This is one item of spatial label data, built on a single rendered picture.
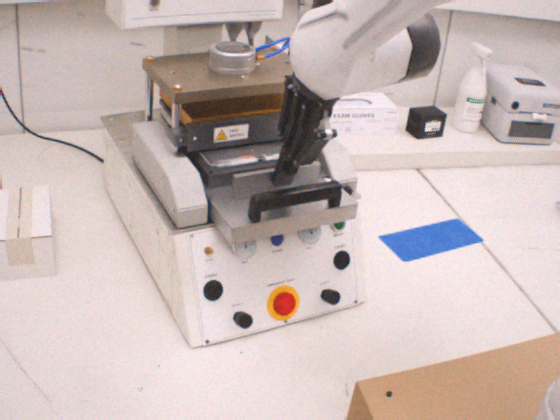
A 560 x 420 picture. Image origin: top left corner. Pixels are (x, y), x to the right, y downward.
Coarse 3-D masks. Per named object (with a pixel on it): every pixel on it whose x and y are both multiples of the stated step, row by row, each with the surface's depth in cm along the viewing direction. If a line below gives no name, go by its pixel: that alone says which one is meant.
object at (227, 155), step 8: (248, 144) 110; (256, 144) 111; (264, 144) 111; (272, 144) 111; (280, 144) 112; (200, 152) 106; (208, 152) 106; (216, 152) 107; (224, 152) 107; (232, 152) 107; (240, 152) 107; (248, 152) 108; (256, 152) 108; (264, 152) 108; (272, 152) 109; (208, 160) 104; (216, 160) 104; (224, 160) 105; (232, 160) 105; (240, 160) 105
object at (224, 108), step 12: (252, 96) 114; (264, 96) 115; (276, 96) 116; (168, 108) 114; (192, 108) 108; (204, 108) 108; (216, 108) 108; (228, 108) 109; (240, 108) 109; (252, 108) 110; (264, 108) 110; (276, 108) 111; (192, 120) 104; (204, 120) 105
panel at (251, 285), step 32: (352, 224) 114; (192, 256) 101; (224, 256) 104; (256, 256) 106; (288, 256) 109; (320, 256) 112; (352, 256) 115; (224, 288) 104; (256, 288) 107; (288, 288) 109; (320, 288) 112; (352, 288) 115; (224, 320) 105; (256, 320) 107; (288, 320) 110
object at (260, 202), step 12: (336, 180) 101; (264, 192) 96; (276, 192) 96; (288, 192) 97; (300, 192) 97; (312, 192) 98; (324, 192) 99; (336, 192) 101; (252, 204) 95; (264, 204) 95; (276, 204) 96; (288, 204) 97; (300, 204) 99; (336, 204) 102; (252, 216) 96
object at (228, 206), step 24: (312, 168) 105; (216, 192) 103; (240, 192) 101; (216, 216) 99; (240, 216) 97; (264, 216) 98; (288, 216) 99; (312, 216) 101; (336, 216) 103; (240, 240) 96
